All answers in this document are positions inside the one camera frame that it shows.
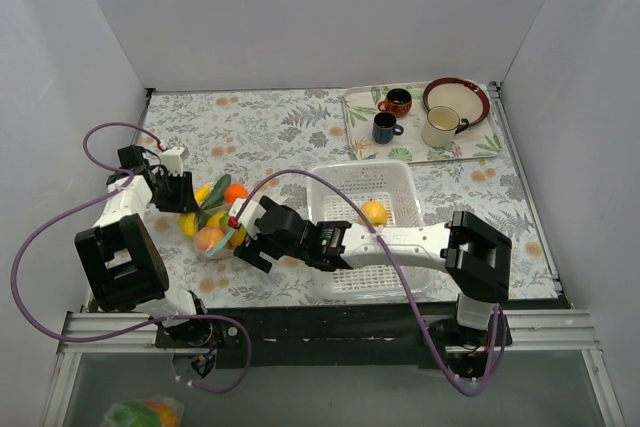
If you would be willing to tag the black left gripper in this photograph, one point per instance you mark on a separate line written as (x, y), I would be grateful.
(185, 192)

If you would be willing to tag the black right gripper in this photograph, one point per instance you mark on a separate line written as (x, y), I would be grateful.
(257, 245)

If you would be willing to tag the small orange yellow fruit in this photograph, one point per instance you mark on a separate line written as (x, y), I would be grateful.
(234, 236)

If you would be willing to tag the clear zip top bag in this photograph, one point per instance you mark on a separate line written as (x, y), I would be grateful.
(220, 251)

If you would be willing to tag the fake peach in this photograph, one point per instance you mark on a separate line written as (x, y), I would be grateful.
(208, 238)

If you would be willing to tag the yellow fake lemon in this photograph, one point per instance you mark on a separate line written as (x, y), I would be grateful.
(375, 212)

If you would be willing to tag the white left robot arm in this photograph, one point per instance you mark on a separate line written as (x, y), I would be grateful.
(123, 266)

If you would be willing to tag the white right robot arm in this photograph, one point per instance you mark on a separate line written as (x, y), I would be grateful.
(475, 255)

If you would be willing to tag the yellow fake banana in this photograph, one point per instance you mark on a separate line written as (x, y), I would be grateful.
(188, 222)

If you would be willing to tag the green fake cucumber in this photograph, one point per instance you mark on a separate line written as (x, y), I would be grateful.
(212, 200)

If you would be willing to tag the orange fake tangerine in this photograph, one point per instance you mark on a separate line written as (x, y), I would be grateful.
(233, 192)

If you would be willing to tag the bag of fake fruit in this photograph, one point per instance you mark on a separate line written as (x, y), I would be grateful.
(158, 411)

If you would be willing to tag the floral tablecloth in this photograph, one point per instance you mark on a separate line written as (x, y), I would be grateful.
(268, 139)

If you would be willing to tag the white perforated plastic basket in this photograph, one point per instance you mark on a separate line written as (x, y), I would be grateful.
(389, 182)

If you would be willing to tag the dark blue mug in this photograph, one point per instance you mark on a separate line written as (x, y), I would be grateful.
(385, 128)

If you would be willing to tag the floral serving tray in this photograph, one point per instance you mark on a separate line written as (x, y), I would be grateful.
(483, 140)

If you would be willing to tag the orange patterned mug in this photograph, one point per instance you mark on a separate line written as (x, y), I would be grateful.
(398, 102)

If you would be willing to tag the cream enamel mug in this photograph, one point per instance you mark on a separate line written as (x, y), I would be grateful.
(441, 125)

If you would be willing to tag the red rimmed plate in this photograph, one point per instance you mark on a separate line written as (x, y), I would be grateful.
(468, 99)

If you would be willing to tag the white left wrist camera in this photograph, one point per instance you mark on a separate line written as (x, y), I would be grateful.
(173, 159)

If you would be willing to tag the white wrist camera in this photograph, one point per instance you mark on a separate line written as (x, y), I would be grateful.
(247, 213)
(173, 159)

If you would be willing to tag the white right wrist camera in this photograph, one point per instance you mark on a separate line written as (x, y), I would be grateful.
(247, 213)

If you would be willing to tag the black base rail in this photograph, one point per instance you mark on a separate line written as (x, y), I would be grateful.
(339, 335)

